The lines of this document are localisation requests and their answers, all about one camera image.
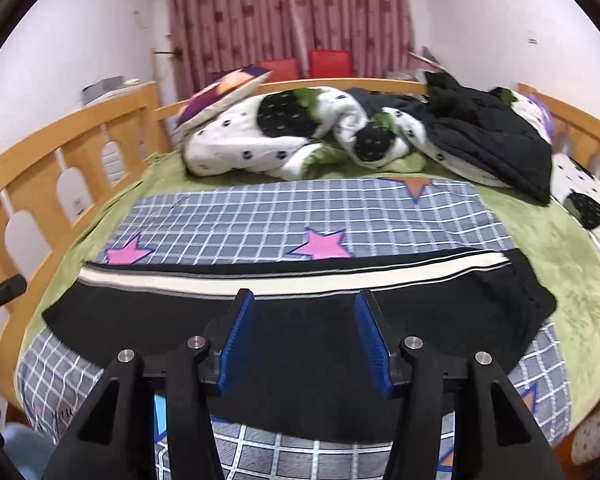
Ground black jacket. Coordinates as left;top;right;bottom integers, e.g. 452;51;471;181
347;71;553;206

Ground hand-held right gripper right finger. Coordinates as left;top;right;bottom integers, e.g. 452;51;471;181
356;290;563;480

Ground purple patterned pillow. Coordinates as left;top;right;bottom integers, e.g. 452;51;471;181
174;67;273;133

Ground white quilt with black spots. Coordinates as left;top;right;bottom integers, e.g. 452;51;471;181
182;86;481;183

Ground polka dot cloth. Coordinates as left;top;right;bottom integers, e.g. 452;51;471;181
570;400;600;467

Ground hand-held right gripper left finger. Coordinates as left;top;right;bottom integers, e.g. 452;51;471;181
42;289;255;480

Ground white spotted pillow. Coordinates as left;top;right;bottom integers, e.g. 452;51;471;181
550;152;600;273

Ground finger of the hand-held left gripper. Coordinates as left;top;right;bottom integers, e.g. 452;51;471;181
0;275;28;322

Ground wooden bed frame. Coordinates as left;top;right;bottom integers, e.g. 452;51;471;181
0;77;600;411

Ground red chair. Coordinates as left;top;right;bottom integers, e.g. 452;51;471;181
256;58;301;83
309;49;353;81

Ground green bed sheet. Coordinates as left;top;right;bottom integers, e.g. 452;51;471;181
17;152;600;431

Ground black pants with white stripe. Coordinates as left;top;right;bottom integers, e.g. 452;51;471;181
42;247;557;445

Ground pink striped curtain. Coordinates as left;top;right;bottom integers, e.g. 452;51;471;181
166;0;416;91

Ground grey checked blanket with stars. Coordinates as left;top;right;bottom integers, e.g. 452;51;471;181
15;175;573;480

